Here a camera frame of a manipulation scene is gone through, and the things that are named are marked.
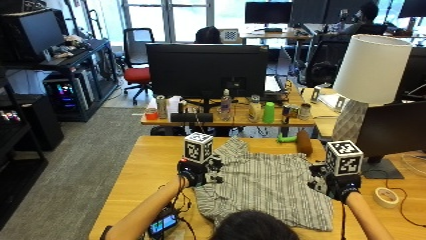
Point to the person's left hand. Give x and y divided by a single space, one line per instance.
192 173

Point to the person's right hand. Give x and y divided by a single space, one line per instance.
346 186

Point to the grey striped shirt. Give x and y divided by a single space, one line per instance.
266 186

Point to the white marker cube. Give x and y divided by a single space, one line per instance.
345 158
197 147

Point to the brown cylinder brush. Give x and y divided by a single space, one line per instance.
304 142

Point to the white tape roll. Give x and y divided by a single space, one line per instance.
386 197

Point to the black speaker bar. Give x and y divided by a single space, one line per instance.
192 117

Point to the wooden side desk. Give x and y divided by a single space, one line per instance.
324 121

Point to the clear water bottle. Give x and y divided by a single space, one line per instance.
225 106

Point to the the person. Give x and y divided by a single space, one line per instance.
254 228

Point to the cream bottle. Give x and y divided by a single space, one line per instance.
254 110

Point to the black wrist device with screen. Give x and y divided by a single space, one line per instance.
163 224

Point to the glass jar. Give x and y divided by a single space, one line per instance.
305 112

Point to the green plastic cup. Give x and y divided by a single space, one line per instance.
269 113

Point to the dark drink can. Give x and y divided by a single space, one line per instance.
286 115

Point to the white box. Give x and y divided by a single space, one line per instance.
173 105

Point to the orange bowl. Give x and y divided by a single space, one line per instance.
152 116

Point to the silver cylinder can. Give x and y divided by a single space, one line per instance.
161 107

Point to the small black monitor with stand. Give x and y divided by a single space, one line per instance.
393 130

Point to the small silver stand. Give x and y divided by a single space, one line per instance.
316 95
340 104

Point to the white papers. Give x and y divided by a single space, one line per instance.
329 100

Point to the dark laptop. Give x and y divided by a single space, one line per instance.
274 90

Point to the large black monitor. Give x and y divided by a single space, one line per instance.
207 70

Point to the red office chair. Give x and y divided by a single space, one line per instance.
137 75

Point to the black office chair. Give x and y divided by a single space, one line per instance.
326 63

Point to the white table lamp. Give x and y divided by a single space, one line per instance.
370 70

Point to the checkered marker board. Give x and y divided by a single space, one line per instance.
229 35

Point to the black metal desk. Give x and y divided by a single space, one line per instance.
100 66

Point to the computer tower with coloured lights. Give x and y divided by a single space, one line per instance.
67 93

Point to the black cabinet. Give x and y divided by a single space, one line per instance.
44 123

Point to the black shelf unit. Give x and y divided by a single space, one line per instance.
14 160

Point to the black background monitor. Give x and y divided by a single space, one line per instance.
328 10
268 12
413 8

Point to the pile of clutter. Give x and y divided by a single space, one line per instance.
71 45

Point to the large black screen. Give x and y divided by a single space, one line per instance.
34 35

